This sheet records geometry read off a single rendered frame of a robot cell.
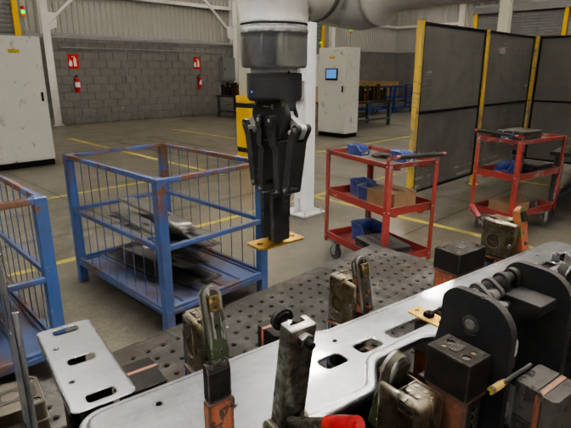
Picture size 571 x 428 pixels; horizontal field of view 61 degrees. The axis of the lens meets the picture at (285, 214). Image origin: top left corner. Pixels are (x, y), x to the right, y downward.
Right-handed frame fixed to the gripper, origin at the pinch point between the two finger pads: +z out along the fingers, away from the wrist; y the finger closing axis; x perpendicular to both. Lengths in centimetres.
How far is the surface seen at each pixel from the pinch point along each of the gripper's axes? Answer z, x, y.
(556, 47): -59, -736, 281
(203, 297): 18.0, 4.1, 15.7
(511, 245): 28, -94, 9
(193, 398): 28.6, 12.5, 4.8
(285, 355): 10.8, 11.3, -16.5
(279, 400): 17.5, 11.2, -15.4
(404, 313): 28.3, -35.2, 1.7
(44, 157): 109, -140, 802
